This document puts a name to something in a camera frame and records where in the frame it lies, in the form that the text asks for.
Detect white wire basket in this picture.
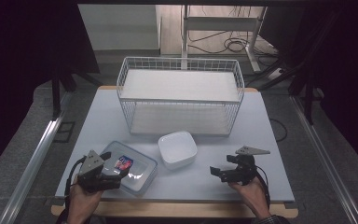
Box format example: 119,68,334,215
116,56,246,137

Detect white square bowl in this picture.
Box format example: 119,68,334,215
158,130,199,171

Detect aluminium rail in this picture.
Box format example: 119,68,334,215
0,116,66,224
290,94,358,224

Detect black square floor frame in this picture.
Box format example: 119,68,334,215
53,120,76,144

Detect person's right hand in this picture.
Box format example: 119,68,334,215
227,176,272,220

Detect clear plastic food container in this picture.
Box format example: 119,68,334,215
101,140,158,196

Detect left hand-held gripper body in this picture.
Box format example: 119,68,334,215
76,149,122,193

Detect black looped floor cable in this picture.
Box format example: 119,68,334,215
268,118,288,143

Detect black metal stand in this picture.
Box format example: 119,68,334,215
245,55,324,125
50,66,103,120

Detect black cables on floor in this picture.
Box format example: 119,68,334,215
187,29,281,59

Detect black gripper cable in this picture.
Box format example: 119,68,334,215
63,155,88,218
255,164,272,209

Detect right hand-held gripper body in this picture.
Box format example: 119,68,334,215
222,145,271,187

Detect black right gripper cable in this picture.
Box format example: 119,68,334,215
255,164,272,209

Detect person's left hand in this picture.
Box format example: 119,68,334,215
66,182,104,224

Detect white cabinet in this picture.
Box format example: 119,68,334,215
77,4,162,52

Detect white metal desk frame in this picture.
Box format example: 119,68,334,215
181,4,269,74

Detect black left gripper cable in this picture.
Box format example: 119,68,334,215
63,155,88,218

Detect white power strip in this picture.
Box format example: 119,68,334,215
267,66,285,78

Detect black curtain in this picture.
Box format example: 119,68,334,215
0,0,101,181
259,4,358,171

